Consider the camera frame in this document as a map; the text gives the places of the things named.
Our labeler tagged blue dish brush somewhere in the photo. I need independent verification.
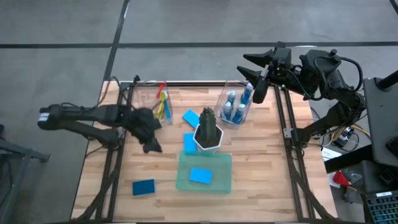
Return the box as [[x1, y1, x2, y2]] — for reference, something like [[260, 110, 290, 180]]
[[164, 98, 172, 121]]

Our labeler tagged black aluminium table frame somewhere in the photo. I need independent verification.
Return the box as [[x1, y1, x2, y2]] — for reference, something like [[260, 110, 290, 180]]
[[73, 74, 339, 223]]

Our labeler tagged backlit laptop keyboard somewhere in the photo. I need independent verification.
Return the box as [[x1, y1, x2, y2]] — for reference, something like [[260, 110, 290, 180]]
[[365, 191, 398, 224]]

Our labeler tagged green cactus plant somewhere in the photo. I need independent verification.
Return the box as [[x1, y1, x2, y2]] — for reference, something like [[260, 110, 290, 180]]
[[198, 107, 218, 147]]

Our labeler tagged yellow-green dish brush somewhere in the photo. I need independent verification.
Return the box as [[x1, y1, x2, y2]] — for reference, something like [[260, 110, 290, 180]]
[[154, 101, 166, 122]]

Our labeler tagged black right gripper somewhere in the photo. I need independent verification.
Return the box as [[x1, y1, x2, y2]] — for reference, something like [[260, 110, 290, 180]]
[[236, 49, 302, 105]]

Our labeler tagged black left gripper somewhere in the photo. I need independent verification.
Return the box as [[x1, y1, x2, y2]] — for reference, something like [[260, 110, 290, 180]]
[[124, 107, 163, 154]]

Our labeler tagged green translucent plastic bin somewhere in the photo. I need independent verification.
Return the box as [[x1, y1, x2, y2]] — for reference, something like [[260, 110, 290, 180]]
[[175, 151, 233, 194]]

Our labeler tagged grey crumpled cloth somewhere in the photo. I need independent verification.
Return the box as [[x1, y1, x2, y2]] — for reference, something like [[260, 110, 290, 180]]
[[343, 172, 363, 203]]

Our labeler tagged yellow cable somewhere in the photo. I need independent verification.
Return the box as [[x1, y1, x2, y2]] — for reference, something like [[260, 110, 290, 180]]
[[331, 123, 371, 141]]

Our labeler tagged white paper sheet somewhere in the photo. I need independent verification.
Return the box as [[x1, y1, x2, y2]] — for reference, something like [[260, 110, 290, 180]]
[[322, 146, 343, 161]]

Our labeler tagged black diagonal pole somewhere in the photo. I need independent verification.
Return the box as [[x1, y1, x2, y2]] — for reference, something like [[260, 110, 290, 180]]
[[376, 70, 398, 91]]

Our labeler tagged black electronics box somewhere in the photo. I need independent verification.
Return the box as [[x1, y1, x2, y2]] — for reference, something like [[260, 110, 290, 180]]
[[337, 126, 355, 149]]

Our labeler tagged red dish brush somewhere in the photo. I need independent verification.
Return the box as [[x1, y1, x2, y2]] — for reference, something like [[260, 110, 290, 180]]
[[155, 81, 166, 100]]

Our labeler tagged red cone-shaped object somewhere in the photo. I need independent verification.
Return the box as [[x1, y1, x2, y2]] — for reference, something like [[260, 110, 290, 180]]
[[332, 170, 351, 187]]

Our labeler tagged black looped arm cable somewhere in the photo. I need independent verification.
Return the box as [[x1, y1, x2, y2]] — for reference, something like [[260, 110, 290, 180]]
[[99, 76, 124, 106], [313, 55, 364, 102]]

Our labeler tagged grey metal stand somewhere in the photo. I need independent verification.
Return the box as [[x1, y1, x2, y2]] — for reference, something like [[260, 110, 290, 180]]
[[0, 124, 50, 224]]

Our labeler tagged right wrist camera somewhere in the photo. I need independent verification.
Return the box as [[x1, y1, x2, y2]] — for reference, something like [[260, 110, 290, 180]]
[[274, 46, 293, 65]]

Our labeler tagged dark blue sponge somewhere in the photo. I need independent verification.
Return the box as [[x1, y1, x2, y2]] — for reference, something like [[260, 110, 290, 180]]
[[132, 179, 156, 197]]

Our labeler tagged grey equipment cabinet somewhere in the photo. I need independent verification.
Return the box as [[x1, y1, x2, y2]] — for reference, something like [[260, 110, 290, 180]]
[[362, 76, 398, 169]]

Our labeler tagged clear plastic bin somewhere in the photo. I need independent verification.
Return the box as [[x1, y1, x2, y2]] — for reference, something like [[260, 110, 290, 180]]
[[132, 80, 174, 127], [214, 80, 257, 130]]

